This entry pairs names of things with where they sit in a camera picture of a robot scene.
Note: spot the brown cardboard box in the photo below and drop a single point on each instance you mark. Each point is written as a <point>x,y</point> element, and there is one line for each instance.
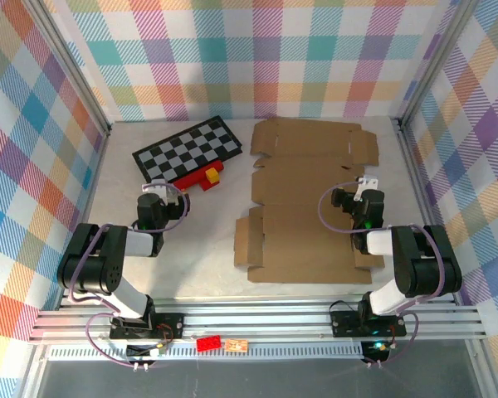
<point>307,248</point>
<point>315,139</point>

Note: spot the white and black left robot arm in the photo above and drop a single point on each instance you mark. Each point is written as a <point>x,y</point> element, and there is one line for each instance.
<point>108,265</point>

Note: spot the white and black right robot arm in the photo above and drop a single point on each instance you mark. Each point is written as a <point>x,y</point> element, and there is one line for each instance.
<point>423,265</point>

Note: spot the red toy brick shape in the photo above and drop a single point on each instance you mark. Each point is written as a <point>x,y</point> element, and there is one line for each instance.
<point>191,179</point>

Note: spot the small yellow toy brick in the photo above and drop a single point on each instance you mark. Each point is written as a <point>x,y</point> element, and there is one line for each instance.
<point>211,176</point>

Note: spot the black grey checkerboard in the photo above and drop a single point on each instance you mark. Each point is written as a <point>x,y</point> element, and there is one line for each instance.
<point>191,145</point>

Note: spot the small black controller board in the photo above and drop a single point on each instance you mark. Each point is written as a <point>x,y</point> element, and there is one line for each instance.
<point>141,351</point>
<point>375,350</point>

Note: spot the flat red toy brick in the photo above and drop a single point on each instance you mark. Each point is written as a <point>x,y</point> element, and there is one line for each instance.
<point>208,343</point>

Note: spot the small orange circuit card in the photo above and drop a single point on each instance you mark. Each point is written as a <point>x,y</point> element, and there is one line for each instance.
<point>236,345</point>

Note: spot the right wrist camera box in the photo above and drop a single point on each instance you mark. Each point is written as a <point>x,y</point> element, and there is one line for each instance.
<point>367,181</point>

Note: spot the aluminium side rail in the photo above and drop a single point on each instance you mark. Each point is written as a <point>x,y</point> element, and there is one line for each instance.
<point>420,182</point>

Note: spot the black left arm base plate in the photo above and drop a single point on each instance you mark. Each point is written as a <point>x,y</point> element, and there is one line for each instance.
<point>170,327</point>

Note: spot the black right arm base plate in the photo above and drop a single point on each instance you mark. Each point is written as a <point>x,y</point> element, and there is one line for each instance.
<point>344,327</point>

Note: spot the aluminium mounting rail beam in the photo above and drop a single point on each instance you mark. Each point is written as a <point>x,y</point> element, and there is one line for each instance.
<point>253,323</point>

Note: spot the aluminium frame post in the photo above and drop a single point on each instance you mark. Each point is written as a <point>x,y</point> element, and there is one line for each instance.
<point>434,62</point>
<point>74,70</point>

